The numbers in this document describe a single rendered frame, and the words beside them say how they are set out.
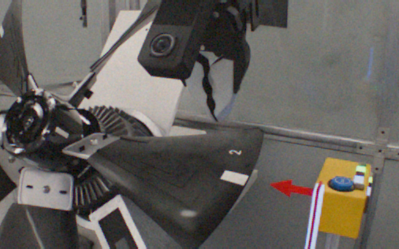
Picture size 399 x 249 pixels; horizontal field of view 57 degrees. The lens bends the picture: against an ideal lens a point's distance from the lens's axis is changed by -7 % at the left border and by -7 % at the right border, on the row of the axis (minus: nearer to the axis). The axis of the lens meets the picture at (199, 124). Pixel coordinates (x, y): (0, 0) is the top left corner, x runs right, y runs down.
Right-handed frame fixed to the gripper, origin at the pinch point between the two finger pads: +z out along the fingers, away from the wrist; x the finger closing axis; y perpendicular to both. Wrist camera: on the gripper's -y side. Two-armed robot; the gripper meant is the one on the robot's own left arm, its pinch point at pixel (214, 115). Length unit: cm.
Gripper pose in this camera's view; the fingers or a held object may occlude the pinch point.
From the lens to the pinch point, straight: 46.0
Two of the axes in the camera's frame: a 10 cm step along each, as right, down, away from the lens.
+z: 1.2, 8.1, 5.8
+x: -8.9, -1.7, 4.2
